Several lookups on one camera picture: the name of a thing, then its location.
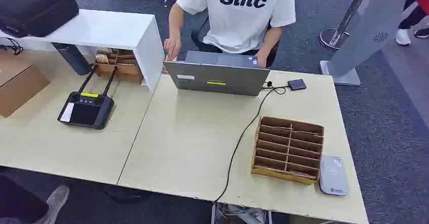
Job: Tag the chrome stanchion post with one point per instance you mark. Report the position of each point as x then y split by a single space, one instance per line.
338 25

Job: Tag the black remote controller with antennas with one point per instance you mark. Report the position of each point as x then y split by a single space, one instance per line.
86 110

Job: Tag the grey laptop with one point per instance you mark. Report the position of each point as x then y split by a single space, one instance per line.
218 78

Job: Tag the brown cardboard box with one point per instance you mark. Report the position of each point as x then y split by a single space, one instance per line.
16 83

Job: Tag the wooden card box with slots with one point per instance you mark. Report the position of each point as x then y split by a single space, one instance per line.
288 149

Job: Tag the small wooden box of cards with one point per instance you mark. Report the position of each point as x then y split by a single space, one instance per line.
117 65

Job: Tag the small black drive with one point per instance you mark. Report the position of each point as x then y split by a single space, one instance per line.
297 84

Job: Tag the black carrying case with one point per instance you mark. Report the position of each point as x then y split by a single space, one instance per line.
33 6

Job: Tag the grey shoe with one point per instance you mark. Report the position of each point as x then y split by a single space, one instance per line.
55 202

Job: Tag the person in white shirt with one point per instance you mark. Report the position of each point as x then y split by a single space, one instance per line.
239 21

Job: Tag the grey card reader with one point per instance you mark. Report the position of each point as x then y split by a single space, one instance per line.
332 175

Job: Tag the grey standing kiosk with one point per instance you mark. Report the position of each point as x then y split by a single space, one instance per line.
365 31

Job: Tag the person in red with sneakers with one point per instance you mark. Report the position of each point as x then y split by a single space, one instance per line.
414 14

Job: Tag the white desk shelf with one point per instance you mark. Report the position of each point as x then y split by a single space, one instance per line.
110 31

